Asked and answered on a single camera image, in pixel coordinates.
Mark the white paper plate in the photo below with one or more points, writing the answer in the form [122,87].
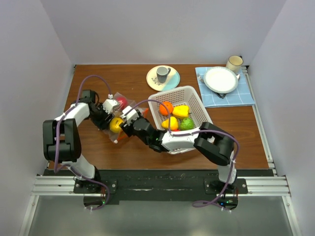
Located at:
[220,80]

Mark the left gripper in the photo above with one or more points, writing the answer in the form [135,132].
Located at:
[103,124]

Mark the cream enamel mug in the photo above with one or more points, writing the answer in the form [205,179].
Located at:
[234,63]

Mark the clear zip top bag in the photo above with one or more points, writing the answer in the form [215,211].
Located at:
[115,137]

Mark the white plastic basket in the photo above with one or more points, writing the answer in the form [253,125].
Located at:
[179,96]

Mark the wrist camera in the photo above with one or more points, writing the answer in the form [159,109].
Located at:
[129,115]
[111,106]

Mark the yellow fake lemon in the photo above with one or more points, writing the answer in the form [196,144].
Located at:
[114,125]

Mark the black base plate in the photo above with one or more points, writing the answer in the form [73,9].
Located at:
[167,185]

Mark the green fake custard apple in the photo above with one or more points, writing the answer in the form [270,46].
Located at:
[186,124]

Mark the orange fake orange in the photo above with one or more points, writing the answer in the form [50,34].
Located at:
[166,108]

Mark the floral ceramic plate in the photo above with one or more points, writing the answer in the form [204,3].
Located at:
[172,79]

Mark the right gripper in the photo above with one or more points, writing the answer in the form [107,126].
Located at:
[128,129]

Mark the metal fork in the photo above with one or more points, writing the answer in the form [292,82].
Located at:
[200,78]

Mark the grey mug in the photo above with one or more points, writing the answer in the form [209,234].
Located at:
[162,73]

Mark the blue checkered cloth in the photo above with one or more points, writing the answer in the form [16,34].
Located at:
[241,96]

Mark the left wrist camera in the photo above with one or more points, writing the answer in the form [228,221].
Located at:
[111,106]

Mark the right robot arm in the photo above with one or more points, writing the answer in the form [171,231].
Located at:
[216,145]

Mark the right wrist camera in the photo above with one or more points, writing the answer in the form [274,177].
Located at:
[129,115]

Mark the yellow fake bell pepper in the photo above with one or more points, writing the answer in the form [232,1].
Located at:
[181,111]

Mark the yellow fake fruit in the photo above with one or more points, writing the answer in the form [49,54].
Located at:
[171,124]

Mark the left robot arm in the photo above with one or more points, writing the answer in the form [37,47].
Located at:
[61,140]

